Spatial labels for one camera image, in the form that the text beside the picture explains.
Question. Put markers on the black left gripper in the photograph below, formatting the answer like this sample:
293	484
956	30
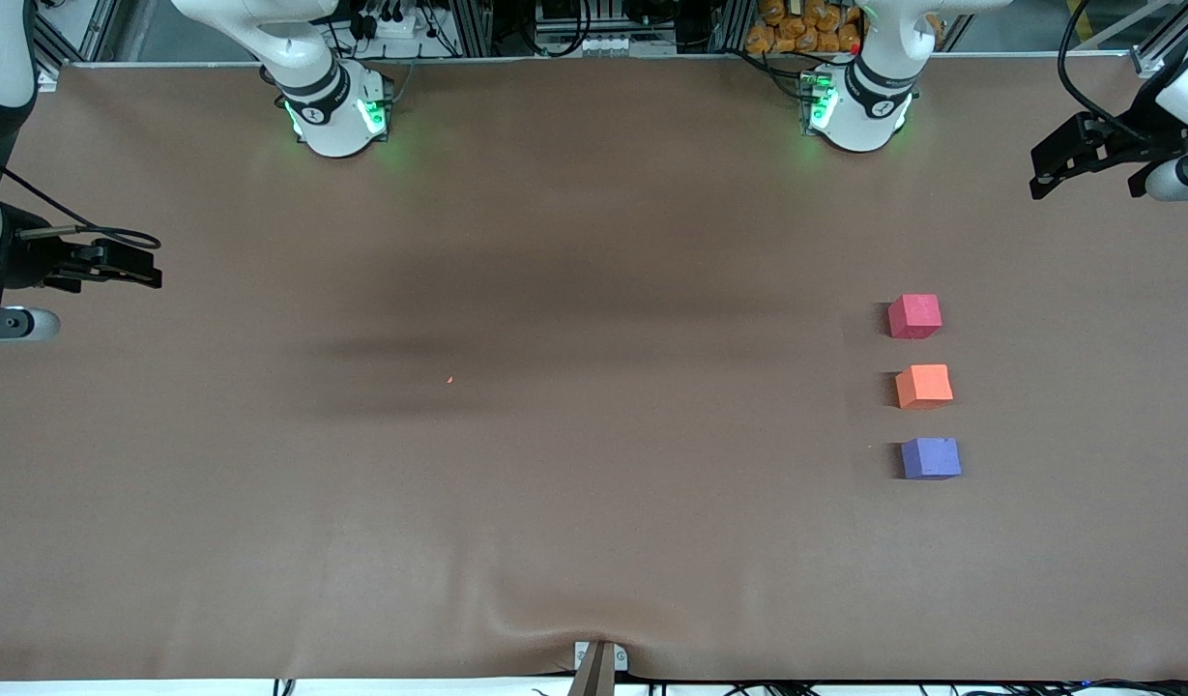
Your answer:
1128	145

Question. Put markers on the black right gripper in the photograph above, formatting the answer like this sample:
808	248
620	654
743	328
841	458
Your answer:
23	259

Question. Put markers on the orange foam cube block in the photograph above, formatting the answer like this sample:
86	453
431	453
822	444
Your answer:
924	387

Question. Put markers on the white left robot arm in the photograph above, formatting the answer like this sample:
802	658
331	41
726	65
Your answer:
864	106

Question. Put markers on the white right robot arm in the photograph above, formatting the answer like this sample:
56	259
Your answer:
313	106

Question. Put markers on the red foam cube block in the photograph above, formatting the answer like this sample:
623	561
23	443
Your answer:
914	317

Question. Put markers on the bag of orange items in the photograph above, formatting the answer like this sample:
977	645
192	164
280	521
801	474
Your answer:
796	29

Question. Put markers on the purple foam cube block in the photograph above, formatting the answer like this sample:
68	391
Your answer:
932	459

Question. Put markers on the white power strip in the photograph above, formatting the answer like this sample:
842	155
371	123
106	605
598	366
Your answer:
391	24

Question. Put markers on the brown table cover cloth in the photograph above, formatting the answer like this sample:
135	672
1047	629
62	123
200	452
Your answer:
594	290

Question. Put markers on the white terminal block row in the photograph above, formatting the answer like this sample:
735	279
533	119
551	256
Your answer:
613	44

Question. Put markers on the black electronics box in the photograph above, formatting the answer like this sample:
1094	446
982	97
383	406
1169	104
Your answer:
560	12

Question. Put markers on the brown wooden bar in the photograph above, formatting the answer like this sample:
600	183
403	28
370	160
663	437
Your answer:
594	677

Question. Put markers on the aluminium frame profile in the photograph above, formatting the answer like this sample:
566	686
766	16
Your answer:
1149	60
72	39

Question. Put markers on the grey metal clamp bracket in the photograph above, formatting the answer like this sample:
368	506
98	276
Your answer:
581	657

